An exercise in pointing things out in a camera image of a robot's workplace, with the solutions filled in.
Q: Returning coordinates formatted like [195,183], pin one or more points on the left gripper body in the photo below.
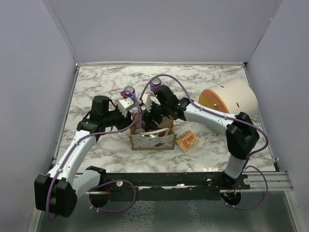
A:
[116,119]

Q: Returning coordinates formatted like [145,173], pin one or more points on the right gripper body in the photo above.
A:
[160,110]

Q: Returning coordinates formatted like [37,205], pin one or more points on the red cola can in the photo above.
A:
[139,131]
[154,134]

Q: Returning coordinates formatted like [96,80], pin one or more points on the purple soda can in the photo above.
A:
[129,92]
[144,124]
[154,84]

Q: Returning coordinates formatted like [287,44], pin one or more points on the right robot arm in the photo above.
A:
[241,134]

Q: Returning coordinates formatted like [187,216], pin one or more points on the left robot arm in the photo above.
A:
[58,191]

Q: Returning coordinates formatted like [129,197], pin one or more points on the orange spiral notebook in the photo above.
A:
[187,141]

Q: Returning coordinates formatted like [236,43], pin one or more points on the round cabinet toy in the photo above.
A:
[232,96]

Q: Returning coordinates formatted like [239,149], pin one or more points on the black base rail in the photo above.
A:
[124,187]

